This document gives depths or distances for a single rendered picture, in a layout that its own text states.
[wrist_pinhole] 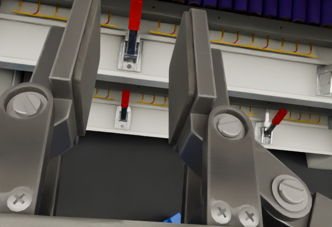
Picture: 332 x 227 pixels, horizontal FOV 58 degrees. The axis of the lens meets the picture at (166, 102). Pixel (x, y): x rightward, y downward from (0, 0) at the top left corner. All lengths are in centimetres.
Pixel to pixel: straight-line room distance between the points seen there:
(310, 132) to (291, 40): 27
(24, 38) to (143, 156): 35
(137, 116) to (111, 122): 5
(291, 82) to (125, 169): 36
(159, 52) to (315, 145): 40
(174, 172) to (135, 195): 9
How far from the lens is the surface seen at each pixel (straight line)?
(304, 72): 45
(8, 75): 52
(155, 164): 64
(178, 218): 54
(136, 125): 55
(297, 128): 65
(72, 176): 63
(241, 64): 41
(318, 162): 74
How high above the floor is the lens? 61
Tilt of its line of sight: 61 degrees down
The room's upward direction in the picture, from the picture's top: 21 degrees clockwise
